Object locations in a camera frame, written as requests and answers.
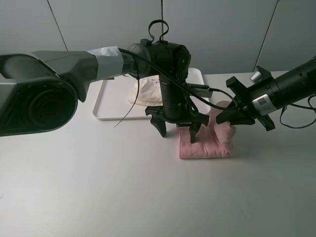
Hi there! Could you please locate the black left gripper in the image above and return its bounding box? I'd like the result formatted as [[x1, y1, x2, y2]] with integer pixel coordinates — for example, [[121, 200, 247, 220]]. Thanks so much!
[[145, 106, 209, 143]]

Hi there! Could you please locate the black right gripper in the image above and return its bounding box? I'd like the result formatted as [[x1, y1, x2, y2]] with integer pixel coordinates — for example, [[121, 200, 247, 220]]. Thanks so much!
[[216, 76, 276, 131]]

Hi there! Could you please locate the pink towel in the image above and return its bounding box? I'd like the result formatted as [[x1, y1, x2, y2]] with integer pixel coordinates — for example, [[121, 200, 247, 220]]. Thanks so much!
[[177, 108, 236, 159]]

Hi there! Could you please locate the cream white towel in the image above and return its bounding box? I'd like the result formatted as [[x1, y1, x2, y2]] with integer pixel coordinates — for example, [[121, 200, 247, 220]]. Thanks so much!
[[127, 76, 162, 106]]

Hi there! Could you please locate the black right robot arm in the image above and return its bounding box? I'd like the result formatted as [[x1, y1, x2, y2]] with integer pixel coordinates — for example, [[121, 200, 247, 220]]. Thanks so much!
[[216, 58, 316, 131]]

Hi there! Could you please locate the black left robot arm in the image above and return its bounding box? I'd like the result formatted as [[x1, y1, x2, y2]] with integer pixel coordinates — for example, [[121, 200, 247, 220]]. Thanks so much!
[[0, 39, 209, 141]]

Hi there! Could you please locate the white rectangular plastic tray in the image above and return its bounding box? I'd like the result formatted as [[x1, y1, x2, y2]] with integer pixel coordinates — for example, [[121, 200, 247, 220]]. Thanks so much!
[[93, 68, 210, 121]]

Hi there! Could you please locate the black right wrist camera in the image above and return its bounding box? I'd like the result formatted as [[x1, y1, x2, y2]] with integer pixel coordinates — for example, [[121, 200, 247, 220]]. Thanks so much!
[[250, 66, 272, 84]]

